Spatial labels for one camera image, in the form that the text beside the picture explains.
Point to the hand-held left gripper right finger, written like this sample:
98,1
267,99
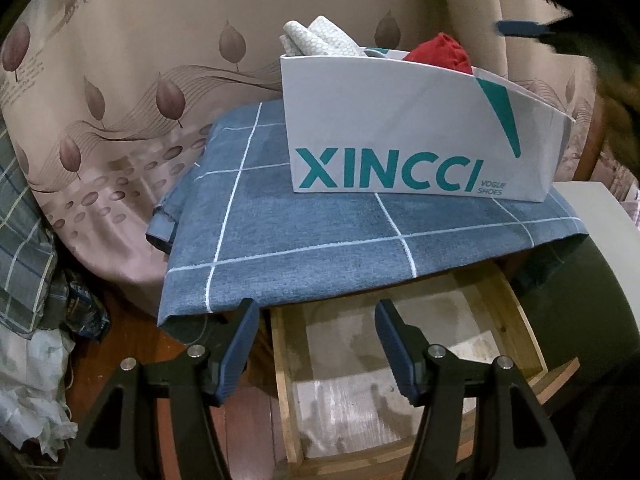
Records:
400,360

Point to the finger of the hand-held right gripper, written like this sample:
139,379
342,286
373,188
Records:
517,28

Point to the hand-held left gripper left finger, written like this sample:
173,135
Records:
235,360

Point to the wooden drawer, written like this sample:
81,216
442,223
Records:
400,320

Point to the red underwear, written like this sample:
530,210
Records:
440,55

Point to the white shoe box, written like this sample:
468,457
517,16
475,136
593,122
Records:
400,125

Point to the pale grey underwear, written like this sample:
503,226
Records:
295,40

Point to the blue checked cloth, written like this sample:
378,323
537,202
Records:
325,230

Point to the blue patterned packet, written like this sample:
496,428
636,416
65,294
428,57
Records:
82,310

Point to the dark green cloth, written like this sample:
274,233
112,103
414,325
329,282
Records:
575,300

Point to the white cabinet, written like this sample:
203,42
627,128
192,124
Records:
595,215

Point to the white crumpled bag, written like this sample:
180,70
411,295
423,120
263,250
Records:
30,385

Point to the pink checked cloth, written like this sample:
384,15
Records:
632,212

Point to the green plaid cloth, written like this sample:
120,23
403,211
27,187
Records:
25,240

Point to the leaf printed bed sheet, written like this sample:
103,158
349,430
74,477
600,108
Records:
125,60

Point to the wooden bed frame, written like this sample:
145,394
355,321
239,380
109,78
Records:
590,150

